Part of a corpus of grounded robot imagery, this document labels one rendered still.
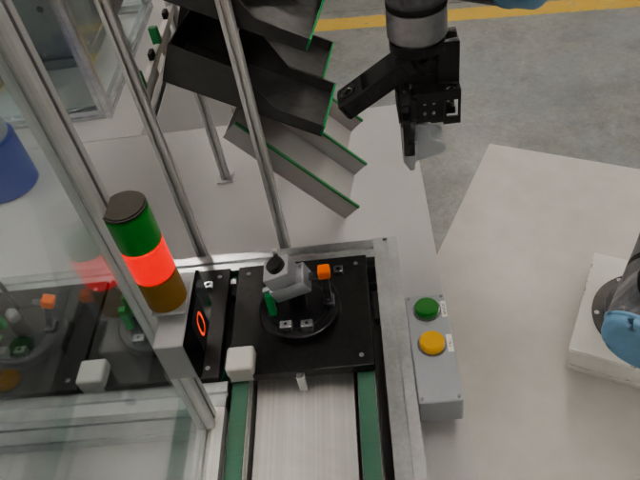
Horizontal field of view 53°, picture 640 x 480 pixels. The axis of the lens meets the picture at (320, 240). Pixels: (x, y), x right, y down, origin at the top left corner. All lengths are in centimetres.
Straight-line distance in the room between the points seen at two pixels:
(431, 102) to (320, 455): 55
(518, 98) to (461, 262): 204
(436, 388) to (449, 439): 11
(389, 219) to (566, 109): 194
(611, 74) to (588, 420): 254
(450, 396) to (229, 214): 72
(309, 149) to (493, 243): 42
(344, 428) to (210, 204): 70
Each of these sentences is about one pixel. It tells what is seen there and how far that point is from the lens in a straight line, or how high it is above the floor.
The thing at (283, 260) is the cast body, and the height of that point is 110.
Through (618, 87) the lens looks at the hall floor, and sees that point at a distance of 343.
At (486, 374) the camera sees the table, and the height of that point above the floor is 86.
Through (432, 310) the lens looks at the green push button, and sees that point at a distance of 111.
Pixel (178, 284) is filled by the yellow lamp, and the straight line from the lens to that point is 79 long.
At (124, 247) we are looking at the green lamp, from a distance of 73.
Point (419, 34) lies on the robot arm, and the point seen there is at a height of 146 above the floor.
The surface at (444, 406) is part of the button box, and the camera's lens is 104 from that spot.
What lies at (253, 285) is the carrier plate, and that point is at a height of 97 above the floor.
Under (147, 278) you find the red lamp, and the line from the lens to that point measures 76.
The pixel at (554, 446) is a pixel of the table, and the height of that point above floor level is 86.
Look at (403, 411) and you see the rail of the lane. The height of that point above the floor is 95.
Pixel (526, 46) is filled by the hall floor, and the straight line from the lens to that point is 371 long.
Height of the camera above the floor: 185
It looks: 45 degrees down
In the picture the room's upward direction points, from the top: 11 degrees counter-clockwise
